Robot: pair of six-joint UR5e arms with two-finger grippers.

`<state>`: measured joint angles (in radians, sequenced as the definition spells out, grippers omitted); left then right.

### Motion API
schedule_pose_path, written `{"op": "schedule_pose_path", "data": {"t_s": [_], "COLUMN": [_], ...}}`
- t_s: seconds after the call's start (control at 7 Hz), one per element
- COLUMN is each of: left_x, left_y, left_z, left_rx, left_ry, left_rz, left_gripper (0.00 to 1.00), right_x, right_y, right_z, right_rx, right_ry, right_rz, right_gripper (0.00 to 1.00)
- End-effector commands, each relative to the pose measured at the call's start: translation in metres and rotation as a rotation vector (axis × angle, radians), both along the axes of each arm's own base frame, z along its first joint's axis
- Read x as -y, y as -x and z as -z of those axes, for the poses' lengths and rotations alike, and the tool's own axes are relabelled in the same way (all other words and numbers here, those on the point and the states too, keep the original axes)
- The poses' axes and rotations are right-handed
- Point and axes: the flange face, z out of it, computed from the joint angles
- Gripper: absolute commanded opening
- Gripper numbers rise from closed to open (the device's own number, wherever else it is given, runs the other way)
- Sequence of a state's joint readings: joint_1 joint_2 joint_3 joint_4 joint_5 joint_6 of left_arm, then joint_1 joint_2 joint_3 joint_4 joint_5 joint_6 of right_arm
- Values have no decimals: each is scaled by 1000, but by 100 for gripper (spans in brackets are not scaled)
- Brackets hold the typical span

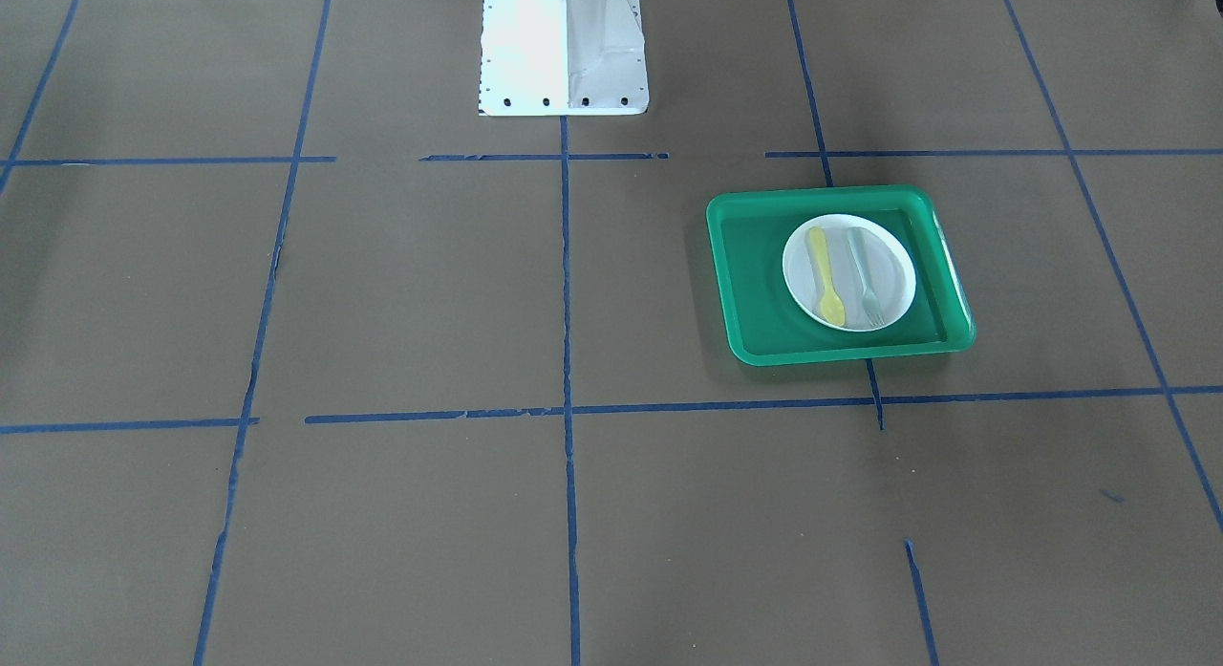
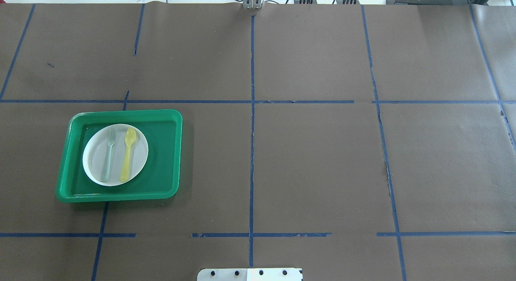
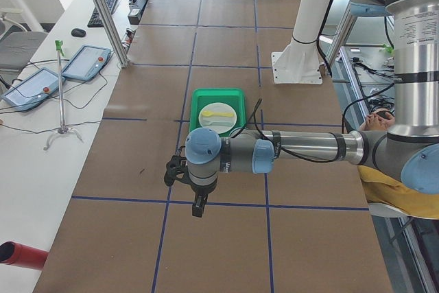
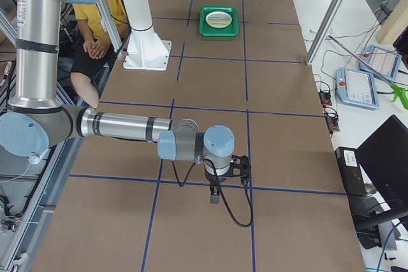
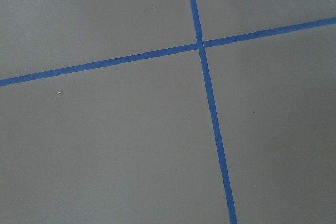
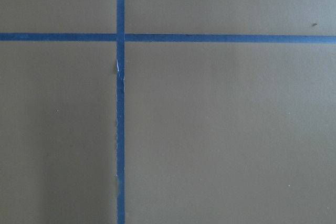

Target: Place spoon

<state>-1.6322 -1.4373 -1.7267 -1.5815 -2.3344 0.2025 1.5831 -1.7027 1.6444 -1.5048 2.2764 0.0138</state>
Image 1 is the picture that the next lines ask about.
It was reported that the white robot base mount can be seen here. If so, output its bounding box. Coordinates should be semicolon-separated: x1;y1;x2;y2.
478;0;651;119

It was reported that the yellow plastic spoon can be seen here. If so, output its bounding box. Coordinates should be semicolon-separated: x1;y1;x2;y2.
806;227;848;328

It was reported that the green plastic tray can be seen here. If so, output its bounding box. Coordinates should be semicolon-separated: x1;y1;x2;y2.
707;185;976;367

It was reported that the white round plate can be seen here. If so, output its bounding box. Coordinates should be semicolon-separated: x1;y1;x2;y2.
781;214;917;332

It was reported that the grey plastic fork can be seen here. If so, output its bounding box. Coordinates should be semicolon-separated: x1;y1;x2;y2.
848;227;884;328

